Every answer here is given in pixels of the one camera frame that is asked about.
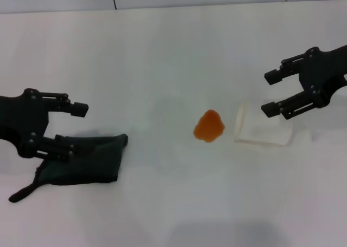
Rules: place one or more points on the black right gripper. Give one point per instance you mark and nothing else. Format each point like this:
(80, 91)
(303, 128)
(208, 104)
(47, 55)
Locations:
(325, 68)

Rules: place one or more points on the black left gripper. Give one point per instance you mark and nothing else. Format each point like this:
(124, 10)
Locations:
(25, 117)

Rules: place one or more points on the white paper cup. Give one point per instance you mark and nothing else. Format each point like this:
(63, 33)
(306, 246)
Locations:
(257, 134)

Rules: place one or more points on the orange brown liquid puddle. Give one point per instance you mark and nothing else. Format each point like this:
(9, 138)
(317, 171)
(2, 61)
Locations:
(208, 126)

